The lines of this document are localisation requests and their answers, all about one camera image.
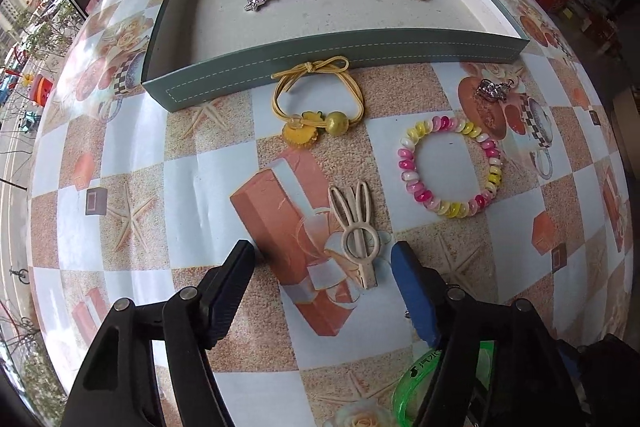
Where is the pink yellow spiral bracelet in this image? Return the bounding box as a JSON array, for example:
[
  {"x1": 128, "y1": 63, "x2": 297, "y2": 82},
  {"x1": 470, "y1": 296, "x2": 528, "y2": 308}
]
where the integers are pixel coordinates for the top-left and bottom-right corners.
[{"x1": 397, "y1": 114, "x2": 505, "y2": 220}]

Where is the green shallow tray box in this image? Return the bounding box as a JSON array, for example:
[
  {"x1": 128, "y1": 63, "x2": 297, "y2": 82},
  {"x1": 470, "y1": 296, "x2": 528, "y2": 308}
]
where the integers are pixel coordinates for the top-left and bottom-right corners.
[{"x1": 141, "y1": 0, "x2": 528, "y2": 112}]

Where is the yellow bow hair tie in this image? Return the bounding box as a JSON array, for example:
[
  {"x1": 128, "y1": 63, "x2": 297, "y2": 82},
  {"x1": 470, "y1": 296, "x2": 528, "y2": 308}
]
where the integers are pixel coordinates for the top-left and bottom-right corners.
[{"x1": 270, "y1": 55, "x2": 366, "y2": 151}]

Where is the beige bunny hair clip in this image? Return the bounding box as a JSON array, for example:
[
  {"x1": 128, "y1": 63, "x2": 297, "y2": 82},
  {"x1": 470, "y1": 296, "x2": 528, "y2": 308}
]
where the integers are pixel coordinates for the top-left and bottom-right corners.
[{"x1": 328, "y1": 181, "x2": 382, "y2": 289}]

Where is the green translucent bangle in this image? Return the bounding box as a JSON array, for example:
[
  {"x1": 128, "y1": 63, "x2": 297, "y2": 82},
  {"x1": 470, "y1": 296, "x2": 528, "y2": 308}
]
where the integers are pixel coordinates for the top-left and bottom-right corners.
[{"x1": 392, "y1": 341, "x2": 495, "y2": 427}]

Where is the checkered patterned tablecloth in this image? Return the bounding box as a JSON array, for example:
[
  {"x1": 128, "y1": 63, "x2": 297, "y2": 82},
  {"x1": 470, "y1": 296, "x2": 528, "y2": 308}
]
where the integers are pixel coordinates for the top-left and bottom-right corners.
[{"x1": 28, "y1": 0, "x2": 639, "y2": 426}]

